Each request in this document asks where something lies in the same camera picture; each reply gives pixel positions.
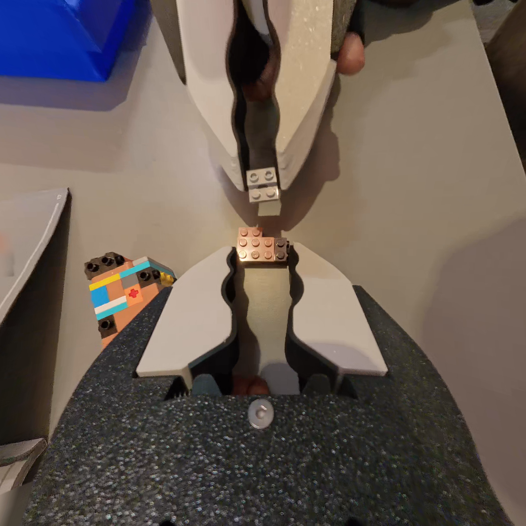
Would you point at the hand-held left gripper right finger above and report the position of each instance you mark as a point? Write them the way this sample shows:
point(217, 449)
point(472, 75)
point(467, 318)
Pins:
point(333, 324)

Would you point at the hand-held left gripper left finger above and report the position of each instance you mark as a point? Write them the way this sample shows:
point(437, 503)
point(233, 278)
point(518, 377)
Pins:
point(185, 320)

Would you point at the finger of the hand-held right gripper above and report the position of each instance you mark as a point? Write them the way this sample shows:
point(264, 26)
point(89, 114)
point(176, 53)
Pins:
point(205, 82)
point(304, 82)

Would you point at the small brick assembly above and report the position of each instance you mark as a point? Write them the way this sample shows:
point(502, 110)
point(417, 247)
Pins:
point(254, 248)

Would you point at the grey bracket brick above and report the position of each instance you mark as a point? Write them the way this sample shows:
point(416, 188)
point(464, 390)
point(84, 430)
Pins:
point(263, 193)

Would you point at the blue plastic bin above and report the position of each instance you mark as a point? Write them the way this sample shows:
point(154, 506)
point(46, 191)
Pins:
point(61, 37)

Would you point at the grey desk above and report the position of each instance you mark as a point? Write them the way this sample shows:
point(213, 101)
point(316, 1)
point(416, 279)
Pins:
point(411, 205)

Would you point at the person's right hand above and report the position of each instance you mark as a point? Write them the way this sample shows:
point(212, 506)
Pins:
point(351, 55)

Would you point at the multicoloured brick model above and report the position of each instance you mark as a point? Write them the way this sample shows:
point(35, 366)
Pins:
point(119, 296)

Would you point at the grey instruction booklet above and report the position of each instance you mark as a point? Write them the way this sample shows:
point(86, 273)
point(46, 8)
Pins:
point(24, 246)

